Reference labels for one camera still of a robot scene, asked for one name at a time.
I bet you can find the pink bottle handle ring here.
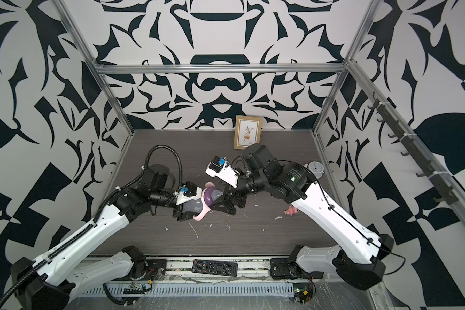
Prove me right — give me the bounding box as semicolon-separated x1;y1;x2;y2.
192;181;218;222

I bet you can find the clear baby bottle body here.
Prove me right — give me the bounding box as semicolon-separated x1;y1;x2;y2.
182;197;210;221

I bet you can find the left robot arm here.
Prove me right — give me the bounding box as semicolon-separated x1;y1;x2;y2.
0;145;205;309

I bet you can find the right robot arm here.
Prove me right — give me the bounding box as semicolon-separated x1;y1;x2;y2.
205;143;395;291

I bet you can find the small pink toy piece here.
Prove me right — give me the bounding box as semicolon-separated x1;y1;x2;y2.
284;205;299;216

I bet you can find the black remote control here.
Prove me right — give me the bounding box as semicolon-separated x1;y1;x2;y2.
191;259;238;277

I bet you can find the white alarm clock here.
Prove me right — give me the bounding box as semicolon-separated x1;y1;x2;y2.
304;161;325;179

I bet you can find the green circuit board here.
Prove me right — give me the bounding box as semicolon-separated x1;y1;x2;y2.
294;285;315;304

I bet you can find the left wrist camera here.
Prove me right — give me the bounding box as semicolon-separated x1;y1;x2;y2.
176;184;202;205

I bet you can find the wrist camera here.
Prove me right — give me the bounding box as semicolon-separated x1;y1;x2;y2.
176;184;202;205
205;156;239;188

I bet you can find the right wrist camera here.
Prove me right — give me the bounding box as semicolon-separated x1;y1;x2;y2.
205;156;239;188

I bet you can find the wooden picture frame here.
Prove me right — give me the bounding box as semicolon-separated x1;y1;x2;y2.
234;116;263;150

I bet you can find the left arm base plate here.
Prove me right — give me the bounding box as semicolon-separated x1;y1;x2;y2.
129;259;167;281

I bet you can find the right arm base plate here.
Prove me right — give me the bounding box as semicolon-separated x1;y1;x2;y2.
269;258;324;280

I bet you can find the white slotted cable duct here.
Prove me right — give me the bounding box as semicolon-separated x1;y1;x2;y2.
107;282;295;298

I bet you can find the wall hook rack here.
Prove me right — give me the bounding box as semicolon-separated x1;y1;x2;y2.
369;99;459;205

